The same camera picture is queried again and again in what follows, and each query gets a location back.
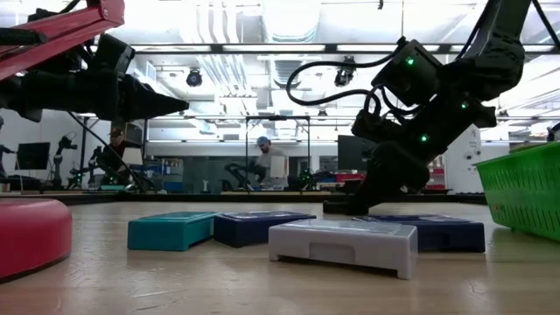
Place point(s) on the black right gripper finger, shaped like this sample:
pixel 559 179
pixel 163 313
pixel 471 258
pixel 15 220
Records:
pixel 394 175

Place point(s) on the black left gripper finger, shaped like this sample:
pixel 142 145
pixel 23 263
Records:
pixel 149 98

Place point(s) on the navy blue rectangular box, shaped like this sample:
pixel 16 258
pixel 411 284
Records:
pixel 245 229
pixel 450 236

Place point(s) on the white rectangular box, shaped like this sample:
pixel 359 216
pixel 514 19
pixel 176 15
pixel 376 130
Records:
pixel 341 247

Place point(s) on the teal rectangular box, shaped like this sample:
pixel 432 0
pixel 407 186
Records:
pixel 170 234

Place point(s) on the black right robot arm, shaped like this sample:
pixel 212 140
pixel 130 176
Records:
pixel 494 57

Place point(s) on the large black monitor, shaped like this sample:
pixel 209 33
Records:
pixel 352 153

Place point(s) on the white pillar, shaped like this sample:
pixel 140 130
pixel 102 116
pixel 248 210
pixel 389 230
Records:
pixel 464 162

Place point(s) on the black ceiling spotlight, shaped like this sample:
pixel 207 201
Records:
pixel 345 76
pixel 194 79

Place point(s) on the person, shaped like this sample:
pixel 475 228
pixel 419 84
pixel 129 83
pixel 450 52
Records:
pixel 267 157
pixel 116 151

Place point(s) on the black computer monitor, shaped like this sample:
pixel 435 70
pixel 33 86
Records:
pixel 32 155

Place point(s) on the green plastic basket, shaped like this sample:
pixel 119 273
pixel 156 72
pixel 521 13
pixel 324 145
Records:
pixel 525 192

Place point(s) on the red desk lamp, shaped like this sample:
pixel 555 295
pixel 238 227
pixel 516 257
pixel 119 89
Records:
pixel 30 236

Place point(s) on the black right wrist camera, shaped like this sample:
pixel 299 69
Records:
pixel 407 74

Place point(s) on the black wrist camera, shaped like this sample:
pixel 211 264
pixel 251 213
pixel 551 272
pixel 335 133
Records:
pixel 111 54
pixel 407 74

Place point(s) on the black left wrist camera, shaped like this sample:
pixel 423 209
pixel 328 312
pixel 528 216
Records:
pixel 111 54

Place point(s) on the black aluminium table frame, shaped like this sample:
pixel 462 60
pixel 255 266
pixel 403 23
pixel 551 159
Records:
pixel 197 198

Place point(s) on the silver ceiling duct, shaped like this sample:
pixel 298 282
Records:
pixel 291 19

